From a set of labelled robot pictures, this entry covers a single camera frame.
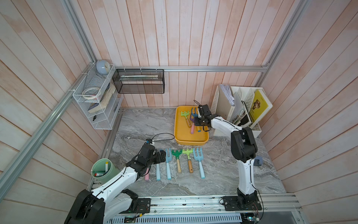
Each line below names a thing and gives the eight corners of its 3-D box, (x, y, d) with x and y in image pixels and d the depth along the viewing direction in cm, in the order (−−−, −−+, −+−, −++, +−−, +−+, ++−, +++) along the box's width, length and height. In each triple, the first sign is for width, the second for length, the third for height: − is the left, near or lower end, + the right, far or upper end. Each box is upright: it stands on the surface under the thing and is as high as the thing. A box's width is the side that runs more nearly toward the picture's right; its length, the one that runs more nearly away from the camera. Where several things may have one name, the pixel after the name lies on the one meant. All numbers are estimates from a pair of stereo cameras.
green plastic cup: (100, 186, 83) (87, 177, 70) (106, 168, 89) (95, 157, 77) (116, 186, 83) (105, 177, 70) (120, 168, 89) (111, 157, 77)
